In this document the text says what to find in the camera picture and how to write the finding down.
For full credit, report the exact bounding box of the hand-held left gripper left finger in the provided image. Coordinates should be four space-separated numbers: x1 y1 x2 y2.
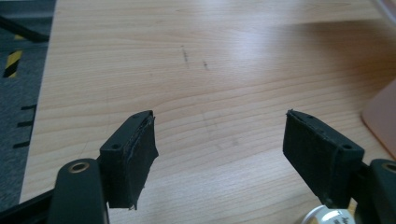
98 109 160 211

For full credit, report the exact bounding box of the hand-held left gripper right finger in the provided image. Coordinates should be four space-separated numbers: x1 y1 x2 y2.
282 108 366 210

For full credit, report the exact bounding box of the round white container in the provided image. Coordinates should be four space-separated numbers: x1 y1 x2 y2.
300 204 358 224

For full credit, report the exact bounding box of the pink flat object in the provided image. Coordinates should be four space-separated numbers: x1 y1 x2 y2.
361 79 396 160

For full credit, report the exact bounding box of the yellow black hazard tape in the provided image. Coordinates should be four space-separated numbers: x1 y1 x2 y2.
2 49 24 79

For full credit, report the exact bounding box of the black cable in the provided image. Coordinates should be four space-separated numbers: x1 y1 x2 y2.
0 14 50 44

